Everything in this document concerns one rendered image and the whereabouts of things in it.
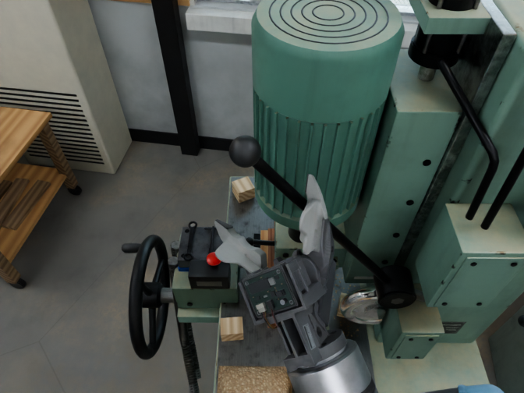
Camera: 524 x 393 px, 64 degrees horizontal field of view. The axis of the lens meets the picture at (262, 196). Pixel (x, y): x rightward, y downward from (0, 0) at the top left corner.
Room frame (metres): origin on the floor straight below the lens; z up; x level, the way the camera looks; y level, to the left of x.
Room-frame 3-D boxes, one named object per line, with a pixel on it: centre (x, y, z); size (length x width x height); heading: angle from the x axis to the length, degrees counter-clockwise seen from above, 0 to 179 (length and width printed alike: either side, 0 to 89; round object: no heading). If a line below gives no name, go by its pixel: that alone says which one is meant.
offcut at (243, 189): (0.71, 0.05, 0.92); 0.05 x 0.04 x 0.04; 116
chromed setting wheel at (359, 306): (0.34, -0.20, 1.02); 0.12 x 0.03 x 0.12; 90
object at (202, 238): (0.47, 0.12, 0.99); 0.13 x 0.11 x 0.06; 0
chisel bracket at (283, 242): (0.47, -0.10, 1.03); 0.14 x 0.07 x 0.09; 90
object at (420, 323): (0.31, -0.26, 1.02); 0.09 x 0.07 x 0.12; 0
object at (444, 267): (0.32, -0.29, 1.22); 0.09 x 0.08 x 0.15; 90
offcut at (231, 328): (0.34, 0.06, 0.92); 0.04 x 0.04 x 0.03; 5
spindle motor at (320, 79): (0.47, -0.08, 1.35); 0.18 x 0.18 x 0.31
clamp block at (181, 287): (0.48, 0.12, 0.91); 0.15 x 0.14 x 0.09; 0
